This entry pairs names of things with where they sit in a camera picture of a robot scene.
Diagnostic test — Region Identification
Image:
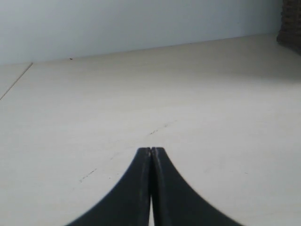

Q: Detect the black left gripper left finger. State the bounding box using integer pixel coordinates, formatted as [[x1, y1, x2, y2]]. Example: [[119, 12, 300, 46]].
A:
[[68, 147, 151, 226]]

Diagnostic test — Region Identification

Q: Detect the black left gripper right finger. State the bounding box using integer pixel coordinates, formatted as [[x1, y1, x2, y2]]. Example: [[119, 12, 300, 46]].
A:
[[151, 147, 238, 226]]

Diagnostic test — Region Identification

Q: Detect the dark brown wicker basket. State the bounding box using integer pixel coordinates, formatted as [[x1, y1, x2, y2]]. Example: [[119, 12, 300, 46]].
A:
[[277, 0, 301, 54]]

